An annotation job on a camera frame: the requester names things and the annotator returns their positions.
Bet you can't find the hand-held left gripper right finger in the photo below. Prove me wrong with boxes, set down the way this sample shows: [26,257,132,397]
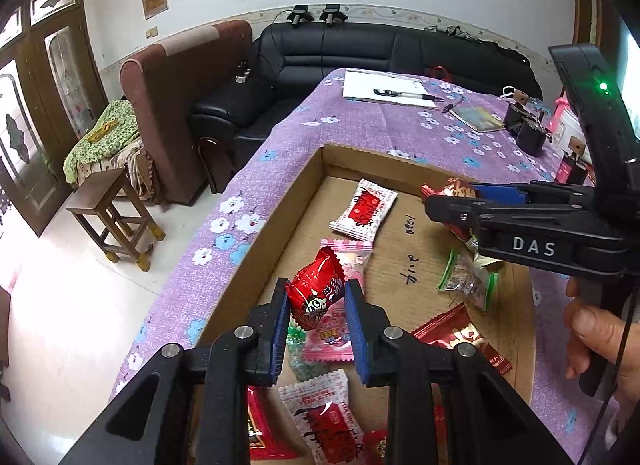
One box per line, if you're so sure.
[344,279,573,465]

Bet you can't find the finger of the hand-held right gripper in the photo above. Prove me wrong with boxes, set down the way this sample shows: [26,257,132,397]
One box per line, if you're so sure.
[424,192,631,278]
[470,181,596,206]

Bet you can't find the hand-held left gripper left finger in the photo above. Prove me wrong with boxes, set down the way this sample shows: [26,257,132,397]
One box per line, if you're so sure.
[60,277,292,465]

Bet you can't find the pink snack packet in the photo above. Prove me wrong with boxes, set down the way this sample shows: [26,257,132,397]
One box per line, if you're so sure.
[302,239,375,363]

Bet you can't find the clear green-end candy packet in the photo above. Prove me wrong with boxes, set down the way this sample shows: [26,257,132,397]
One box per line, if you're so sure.
[287,322,331,382]
[437,247,499,313]

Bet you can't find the dark red gold-print packet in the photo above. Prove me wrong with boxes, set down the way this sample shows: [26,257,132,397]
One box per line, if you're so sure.
[420,177,483,248]
[411,302,513,376]

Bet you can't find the red puffy candy packet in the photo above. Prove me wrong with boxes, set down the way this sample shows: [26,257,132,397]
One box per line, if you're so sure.
[286,247,348,332]

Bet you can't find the white red-label snack packet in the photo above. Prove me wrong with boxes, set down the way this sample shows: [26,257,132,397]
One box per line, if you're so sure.
[329,178,399,241]
[278,369,366,465]

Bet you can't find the red snack bar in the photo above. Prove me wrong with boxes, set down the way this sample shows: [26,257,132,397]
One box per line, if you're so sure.
[246,385,299,462]

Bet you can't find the brown cardboard box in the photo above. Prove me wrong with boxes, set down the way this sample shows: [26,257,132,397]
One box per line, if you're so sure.
[192,143,537,465]

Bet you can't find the small red snack packet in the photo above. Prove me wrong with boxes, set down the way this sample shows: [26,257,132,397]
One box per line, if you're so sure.
[362,429,390,465]

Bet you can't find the person's right hand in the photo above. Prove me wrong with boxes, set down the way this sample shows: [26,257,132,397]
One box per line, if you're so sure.
[564,277,626,391]

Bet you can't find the pink thermos bottle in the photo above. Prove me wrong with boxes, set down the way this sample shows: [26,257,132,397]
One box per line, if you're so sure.
[550,95,568,133]

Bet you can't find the thin notebook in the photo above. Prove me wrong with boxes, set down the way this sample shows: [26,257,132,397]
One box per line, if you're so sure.
[449,104,507,134]

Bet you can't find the black pen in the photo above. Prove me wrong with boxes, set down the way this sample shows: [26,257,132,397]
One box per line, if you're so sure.
[374,89,437,102]

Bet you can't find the white paper sheets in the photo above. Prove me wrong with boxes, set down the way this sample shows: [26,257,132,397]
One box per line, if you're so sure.
[341,70,445,110]

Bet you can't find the purple floral tablecloth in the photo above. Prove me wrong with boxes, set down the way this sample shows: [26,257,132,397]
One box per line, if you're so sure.
[107,67,616,465]

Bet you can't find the black leather sofa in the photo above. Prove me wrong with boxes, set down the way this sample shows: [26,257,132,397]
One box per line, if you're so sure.
[189,22,544,194]

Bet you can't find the wooden stool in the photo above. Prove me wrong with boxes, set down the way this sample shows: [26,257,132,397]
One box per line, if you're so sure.
[65,167,167,273]

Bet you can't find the spare black gripper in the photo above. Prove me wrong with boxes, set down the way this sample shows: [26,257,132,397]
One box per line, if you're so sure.
[286,4,314,26]
[319,3,349,26]

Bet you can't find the brown armchair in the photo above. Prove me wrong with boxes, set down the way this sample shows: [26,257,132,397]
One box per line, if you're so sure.
[119,19,253,206]

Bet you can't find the green floral cloth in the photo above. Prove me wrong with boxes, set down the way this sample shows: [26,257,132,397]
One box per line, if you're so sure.
[62,99,146,186]

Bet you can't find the wooden glass door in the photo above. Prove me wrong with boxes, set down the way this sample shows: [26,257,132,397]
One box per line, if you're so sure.
[0,0,107,238]

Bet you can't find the black cylinder with metal bracket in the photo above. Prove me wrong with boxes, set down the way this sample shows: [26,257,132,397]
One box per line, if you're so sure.
[516,112,551,156]

